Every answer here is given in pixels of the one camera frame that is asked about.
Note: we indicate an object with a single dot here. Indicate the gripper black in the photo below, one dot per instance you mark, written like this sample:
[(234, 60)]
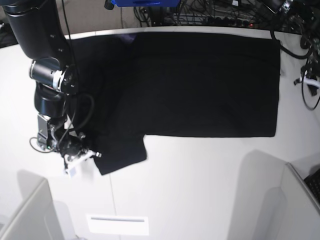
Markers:
[(72, 149)]

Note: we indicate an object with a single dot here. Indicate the black T-shirt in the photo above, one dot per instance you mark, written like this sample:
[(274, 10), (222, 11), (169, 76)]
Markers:
[(177, 84)]

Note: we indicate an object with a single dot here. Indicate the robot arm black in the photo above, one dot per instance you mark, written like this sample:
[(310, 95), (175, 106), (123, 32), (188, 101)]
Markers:
[(37, 29), (303, 17)]

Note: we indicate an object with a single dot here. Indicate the white partition panel left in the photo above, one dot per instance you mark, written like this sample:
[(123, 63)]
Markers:
[(35, 218)]

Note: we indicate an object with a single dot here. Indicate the white partition panel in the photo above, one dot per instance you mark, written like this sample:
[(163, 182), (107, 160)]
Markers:
[(35, 218), (301, 220)]

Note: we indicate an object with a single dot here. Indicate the blue plastic box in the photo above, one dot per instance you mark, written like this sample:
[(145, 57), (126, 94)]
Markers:
[(145, 3)]

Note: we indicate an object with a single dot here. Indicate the black power strip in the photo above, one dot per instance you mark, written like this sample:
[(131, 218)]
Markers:
[(227, 22)]

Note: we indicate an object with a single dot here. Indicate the white partition panel right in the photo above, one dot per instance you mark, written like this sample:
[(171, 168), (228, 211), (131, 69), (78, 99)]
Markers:
[(301, 220)]

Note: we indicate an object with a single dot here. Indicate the black keyboard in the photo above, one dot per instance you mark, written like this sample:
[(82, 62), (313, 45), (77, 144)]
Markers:
[(313, 183)]

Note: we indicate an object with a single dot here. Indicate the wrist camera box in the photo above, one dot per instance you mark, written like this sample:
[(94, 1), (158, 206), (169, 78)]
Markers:
[(71, 172)]

